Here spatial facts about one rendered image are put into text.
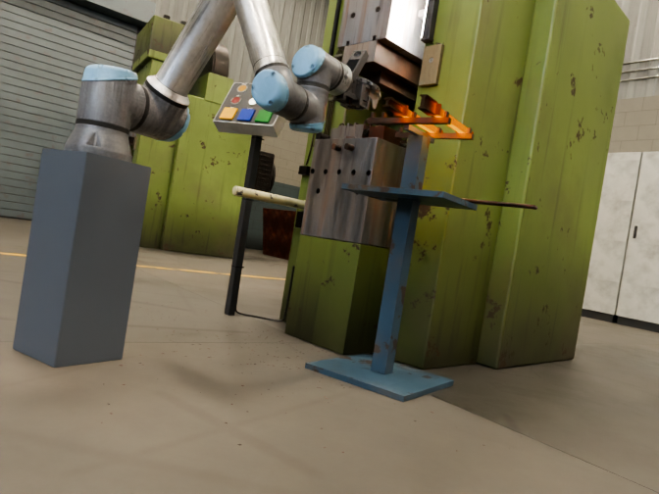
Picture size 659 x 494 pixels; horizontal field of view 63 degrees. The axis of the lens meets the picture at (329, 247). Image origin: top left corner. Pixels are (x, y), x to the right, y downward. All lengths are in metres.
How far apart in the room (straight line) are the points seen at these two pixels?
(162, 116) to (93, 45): 8.57
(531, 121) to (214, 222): 5.19
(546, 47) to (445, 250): 1.06
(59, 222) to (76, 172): 0.15
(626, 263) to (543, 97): 4.88
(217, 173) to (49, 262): 5.59
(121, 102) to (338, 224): 1.04
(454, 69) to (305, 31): 10.14
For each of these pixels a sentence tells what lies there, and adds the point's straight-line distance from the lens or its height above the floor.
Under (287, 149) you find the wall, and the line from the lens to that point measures 11.79.
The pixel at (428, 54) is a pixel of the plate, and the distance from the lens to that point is 2.48.
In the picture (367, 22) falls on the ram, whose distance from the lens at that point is 2.61.
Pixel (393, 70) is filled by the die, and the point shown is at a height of 1.28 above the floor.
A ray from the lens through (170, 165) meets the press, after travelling 7.12.
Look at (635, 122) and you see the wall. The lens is 8.44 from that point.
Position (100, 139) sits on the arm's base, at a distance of 1.69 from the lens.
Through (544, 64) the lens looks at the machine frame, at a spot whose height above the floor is 1.40.
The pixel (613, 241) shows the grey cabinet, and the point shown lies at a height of 0.99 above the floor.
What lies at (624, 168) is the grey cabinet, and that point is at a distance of 7.59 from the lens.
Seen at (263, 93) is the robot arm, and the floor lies 0.79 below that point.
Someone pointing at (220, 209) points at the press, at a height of 0.63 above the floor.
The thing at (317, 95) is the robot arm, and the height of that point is 0.83.
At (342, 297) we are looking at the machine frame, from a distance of 2.27.
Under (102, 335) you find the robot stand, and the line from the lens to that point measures 1.74.
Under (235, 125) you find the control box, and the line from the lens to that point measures 2.75.
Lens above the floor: 0.47
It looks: 1 degrees down
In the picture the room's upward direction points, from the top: 9 degrees clockwise
